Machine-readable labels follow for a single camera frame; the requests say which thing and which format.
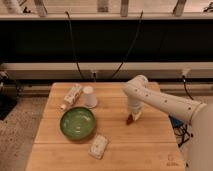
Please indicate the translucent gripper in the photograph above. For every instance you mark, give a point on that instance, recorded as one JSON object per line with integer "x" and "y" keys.
{"x": 135, "y": 113}

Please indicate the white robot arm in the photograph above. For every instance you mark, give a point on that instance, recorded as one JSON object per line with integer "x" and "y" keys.
{"x": 197, "y": 114}

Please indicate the green ceramic bowl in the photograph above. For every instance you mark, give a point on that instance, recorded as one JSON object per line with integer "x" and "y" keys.
{"x": 78, "y": 123}

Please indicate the blue connector box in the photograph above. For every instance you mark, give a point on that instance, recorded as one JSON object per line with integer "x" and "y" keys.
{"x": 175, "y": 122}

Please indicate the white paper cup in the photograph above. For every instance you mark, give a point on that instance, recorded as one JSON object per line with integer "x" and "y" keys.
{"x": 90, "y": 99}

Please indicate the white patterned sponge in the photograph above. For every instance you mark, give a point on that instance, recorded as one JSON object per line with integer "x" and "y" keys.
{"x": 98, "y": 146}

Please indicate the white lying bottle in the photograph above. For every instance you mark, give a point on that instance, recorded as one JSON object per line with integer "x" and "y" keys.
{"x": 71, "y": 97}

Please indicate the dark equipment at left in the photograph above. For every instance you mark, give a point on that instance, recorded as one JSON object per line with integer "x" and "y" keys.
{"x": 8, "y": 102}

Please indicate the wall power outlet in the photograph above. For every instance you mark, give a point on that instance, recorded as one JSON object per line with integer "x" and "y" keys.
{"x": 94, "y": 74}

